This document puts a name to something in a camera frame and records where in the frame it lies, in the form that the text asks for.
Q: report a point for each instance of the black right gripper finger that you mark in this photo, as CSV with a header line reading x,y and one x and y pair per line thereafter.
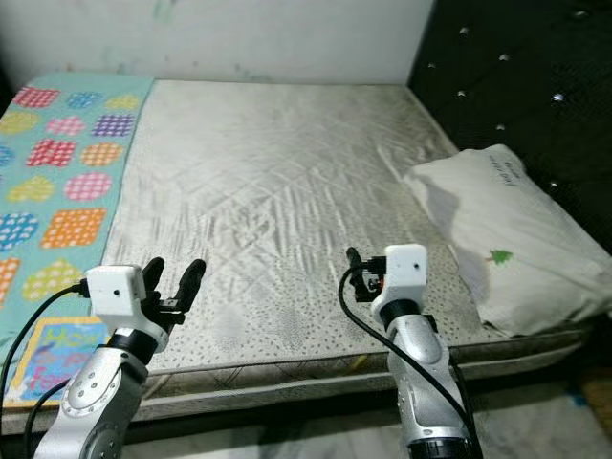
x,y
355,259

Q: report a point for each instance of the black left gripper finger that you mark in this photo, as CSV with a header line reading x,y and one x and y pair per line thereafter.
x,y
153,271
190,283

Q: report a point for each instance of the yellow blue children's book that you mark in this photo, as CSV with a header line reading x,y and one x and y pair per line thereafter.
x,y
48,368

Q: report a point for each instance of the white pillow green tree print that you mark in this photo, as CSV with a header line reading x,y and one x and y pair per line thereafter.
x,y
516,239

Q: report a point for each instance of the grey quilted mattress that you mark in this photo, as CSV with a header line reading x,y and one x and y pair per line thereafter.
x,y
268,172

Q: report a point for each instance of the teal blanket coloured hearts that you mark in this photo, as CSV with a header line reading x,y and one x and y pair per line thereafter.
x,y
57,182

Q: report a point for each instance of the black tufted bed headboard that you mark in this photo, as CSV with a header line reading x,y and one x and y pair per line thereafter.
x,y
526,76

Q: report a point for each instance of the brown woven floor mat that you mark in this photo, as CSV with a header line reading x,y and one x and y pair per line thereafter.
x,y
598,411

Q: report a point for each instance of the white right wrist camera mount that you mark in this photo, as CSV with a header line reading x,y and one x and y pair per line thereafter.
x,y
405,271

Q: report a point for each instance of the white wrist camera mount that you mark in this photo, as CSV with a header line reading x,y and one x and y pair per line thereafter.
x,y
405,271
115,296

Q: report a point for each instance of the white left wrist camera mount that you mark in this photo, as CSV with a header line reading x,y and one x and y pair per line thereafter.
x,y
115,296

